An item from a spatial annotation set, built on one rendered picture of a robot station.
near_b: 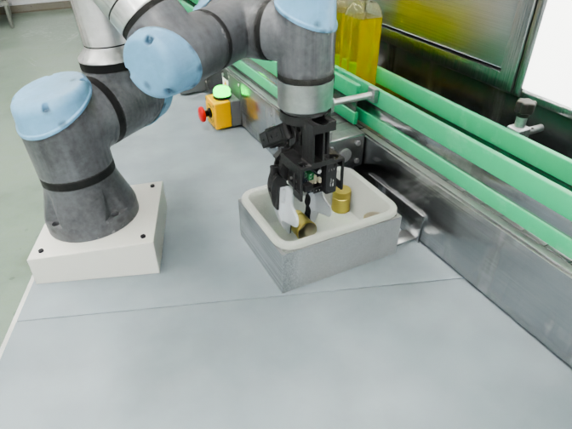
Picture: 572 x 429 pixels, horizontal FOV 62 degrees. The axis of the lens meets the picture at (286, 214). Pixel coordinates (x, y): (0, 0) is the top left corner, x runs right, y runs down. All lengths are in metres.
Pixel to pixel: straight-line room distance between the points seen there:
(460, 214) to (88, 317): 0.58
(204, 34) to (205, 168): 0.55
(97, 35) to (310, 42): 0.36
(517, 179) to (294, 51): 0.35
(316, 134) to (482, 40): 0.41
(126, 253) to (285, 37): 0.41
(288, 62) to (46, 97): 0.35
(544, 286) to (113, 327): 0.60
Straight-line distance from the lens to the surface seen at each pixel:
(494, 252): 0.76
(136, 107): 0.84
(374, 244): 0.81
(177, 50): 0.54
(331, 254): 0.76
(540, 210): 0.72
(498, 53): 0.94
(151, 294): 0.79
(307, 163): 0.66
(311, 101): 0.63
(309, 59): 0.61
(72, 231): 0.82
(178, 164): 1.12
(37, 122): 0.76
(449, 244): 0.83
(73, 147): 0.77
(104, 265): 0.82
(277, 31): 0.62
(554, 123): 0.93
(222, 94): 1.24
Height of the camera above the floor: 1.28
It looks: 35 degrees down
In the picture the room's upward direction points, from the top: straight up
